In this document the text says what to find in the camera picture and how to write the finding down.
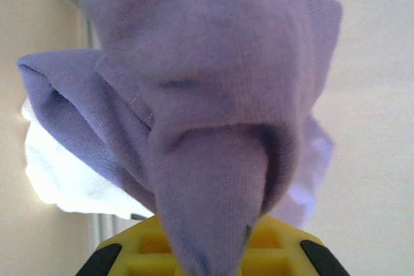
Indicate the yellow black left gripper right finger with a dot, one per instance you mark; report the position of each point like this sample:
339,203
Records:
284,250

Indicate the folded white t-shirt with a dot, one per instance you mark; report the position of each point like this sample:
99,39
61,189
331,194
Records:
64,176

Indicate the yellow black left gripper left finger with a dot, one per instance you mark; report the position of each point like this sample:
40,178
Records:
139,250

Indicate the purple t-shirt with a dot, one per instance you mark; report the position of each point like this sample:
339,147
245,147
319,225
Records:
210,62

